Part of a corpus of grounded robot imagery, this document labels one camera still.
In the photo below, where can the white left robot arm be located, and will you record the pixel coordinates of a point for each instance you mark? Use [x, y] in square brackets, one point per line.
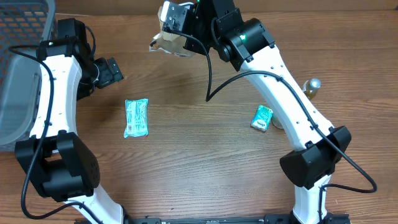
[55, 160]

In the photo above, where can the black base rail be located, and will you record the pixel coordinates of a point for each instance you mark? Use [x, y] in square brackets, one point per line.
[267, 219]

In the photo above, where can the yellow oil glass bottle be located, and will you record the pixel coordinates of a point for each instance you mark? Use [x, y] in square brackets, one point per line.
[311, 87]

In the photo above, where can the green wet wipes pack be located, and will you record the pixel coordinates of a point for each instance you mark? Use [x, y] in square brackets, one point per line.
[136, 118]

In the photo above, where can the brown Pantree snack pouch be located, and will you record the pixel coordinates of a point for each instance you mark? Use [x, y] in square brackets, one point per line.
[170, 44]

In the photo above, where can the small green sachet pack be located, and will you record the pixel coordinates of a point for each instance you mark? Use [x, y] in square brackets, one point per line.
[262, 118]

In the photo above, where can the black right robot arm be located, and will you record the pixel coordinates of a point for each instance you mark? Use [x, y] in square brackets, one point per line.
[317, 146]

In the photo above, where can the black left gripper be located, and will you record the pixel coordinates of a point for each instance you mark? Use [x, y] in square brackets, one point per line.
[112, 73]

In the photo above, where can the white barcode scanner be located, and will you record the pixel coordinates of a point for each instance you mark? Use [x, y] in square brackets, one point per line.
[183, 3]

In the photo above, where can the grey plastic basket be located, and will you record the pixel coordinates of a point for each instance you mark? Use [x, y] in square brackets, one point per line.
[26, 22]

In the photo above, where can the green lid round jar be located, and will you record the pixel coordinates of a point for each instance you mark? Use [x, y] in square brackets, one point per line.
[275, 121]

